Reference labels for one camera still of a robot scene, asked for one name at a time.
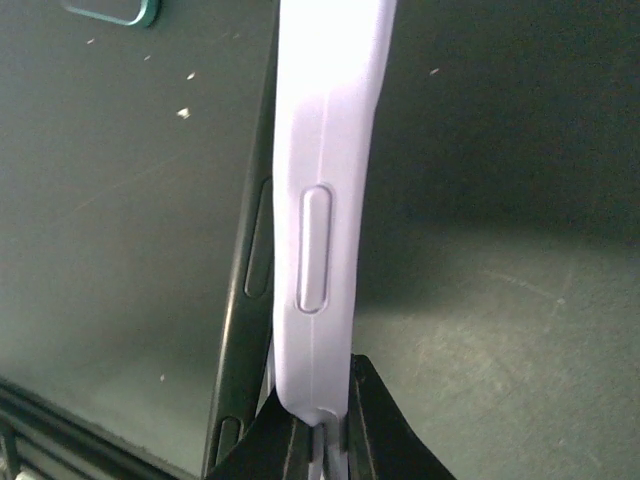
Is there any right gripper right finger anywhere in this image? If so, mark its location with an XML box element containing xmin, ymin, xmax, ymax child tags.
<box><xmin>348</xmin><ymin>355</ymin><xmax>455</xmax><ymax>480</ymax></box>

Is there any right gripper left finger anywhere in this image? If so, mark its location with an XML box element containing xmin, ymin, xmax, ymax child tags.
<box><xmin>207</xmin><ymin>391</ymin><xmax>313</xmax><ymax>480</ymax></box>

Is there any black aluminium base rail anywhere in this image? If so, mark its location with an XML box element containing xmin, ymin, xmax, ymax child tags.
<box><xmin>1</xmin><ymin>381</ymin><xmax>183</xmax><ymax>479</ymax></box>

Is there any black table mat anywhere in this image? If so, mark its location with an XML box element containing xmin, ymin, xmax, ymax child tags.
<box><xmin>1</xmin><ymin>1</ymin><xmax>639</xmax><ymax>479</ymax></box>

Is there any teal bare phone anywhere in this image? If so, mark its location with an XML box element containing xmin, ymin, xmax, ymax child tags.
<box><xmin>61</xmin><ymin>0</ymin><xmax>160</xmax><ymax>27</ymax></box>

